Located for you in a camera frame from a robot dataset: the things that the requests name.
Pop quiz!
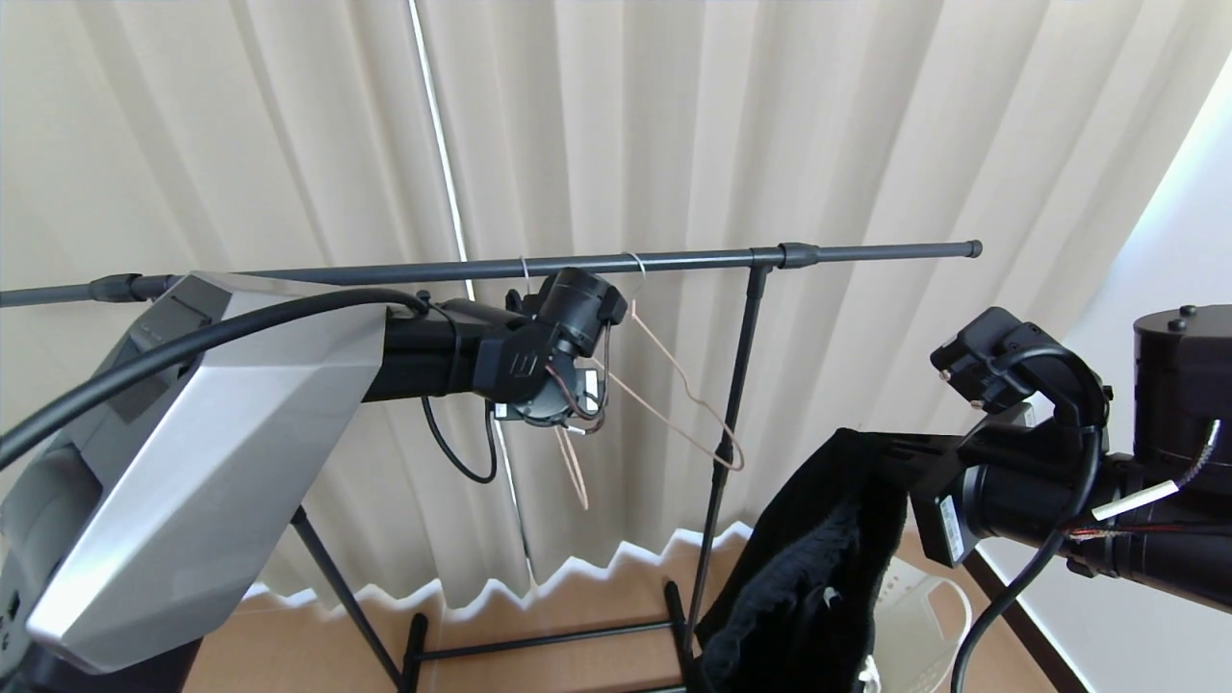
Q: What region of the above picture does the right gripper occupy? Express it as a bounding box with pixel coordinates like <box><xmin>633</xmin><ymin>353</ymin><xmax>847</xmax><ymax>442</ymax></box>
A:
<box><xmin>909</xmin><ymin>432</ymin><xmax>1118</xmax><ymax>568</ymax></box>

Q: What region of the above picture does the black knitted garment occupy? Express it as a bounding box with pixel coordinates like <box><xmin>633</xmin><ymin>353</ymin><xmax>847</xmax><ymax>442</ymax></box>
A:
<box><xmin>694</xmin><ymin>427</ymin><xmax>912</xmax><ymax>693</ymax></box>

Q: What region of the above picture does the pink clothes hanger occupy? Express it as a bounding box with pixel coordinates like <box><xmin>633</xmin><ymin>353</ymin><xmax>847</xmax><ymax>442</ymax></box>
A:
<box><xmin>517</xmin><ymin>255</ymin><xmax>591</xmax><ymax>512</ymax></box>
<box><xmin>577</xmin><ymin>251</ymin><xmax>748</xmax><ymax>474</ymax></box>

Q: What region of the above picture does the white laundry basket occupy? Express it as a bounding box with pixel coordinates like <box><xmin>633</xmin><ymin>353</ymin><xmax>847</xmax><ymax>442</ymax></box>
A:
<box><xmin>860</xmin><ymin>566</ymin><xmax>974</xmax><ymax>693</ymax></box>

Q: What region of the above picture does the black clothes rack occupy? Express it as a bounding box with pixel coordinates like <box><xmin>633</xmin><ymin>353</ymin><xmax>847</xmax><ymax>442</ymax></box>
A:
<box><xmin>0</xmin><ymin>240</ymin><xmax>984</xmax><ymax>693</ymax></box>

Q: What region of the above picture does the beige curtain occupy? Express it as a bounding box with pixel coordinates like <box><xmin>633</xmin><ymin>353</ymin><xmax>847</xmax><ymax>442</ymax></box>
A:
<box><xmin>0</xmin><ymin>0</ymin><xmax>1232</xmax><ymax>618</ymax></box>

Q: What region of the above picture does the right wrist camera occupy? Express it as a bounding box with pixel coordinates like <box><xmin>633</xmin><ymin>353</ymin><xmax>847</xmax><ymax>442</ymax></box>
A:
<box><xmin>929</xmin><ymin>306</ymin><xmax>1062</xmax><ymax>416</ymax></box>

